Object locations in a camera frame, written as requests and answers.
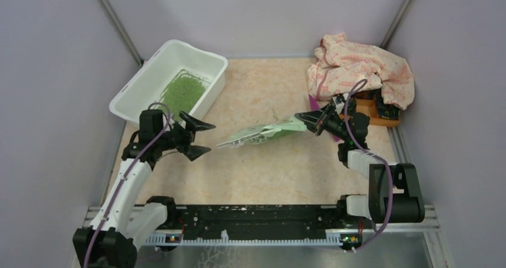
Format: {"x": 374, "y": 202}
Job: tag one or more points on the green litter in box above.
{"x": 183, "y": 92}

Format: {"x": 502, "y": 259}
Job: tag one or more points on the white plastic litter box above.
{"x": 172, "y": 59}

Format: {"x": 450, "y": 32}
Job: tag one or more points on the green cat litter bag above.
{"x": 264, "y": 133}

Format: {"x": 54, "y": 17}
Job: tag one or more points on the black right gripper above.
{"x": 317, "y": 120}

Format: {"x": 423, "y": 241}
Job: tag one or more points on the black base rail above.
{"x": 260, "y": 225}

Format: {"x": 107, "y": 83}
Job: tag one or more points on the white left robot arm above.
{"x": 114, "y": 236}

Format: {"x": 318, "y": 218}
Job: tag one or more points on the black bag clip strip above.
{"x": 235, "y": 143}

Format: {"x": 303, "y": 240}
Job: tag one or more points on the pink patterned cloth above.
{"x": 341, "y": 63}

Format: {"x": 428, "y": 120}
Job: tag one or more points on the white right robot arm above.
{"x": 394, "y": 194}

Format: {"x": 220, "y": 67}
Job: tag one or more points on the spilled green litter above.
{"x": 275, "y": 116}

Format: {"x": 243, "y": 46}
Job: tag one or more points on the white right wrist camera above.
{"x": 339, "y": 100}

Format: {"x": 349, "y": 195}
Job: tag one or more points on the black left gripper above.
{"x": 193, "y": 125}

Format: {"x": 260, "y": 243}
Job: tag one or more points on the wooden tray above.
{"x": 364, "y": 102}

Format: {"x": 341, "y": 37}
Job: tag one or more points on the dark patterned item right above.
{"x": 386, "y": 111}

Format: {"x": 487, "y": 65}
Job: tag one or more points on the purple plastic scoop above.
{"x": 315, "y": 106}

